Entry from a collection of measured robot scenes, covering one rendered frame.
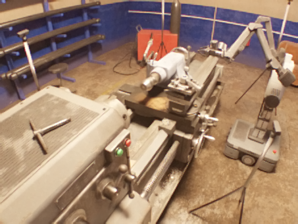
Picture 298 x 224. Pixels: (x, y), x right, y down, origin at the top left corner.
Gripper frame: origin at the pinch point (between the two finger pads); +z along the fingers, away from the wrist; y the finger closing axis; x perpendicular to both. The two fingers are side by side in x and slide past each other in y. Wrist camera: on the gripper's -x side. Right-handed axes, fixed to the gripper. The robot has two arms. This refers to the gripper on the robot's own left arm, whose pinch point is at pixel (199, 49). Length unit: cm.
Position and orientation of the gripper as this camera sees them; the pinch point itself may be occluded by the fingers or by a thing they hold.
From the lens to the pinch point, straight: 171.8
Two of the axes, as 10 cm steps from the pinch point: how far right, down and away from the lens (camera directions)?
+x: 0.5, 7.5, 6.6
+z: -8.7, -2.9, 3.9
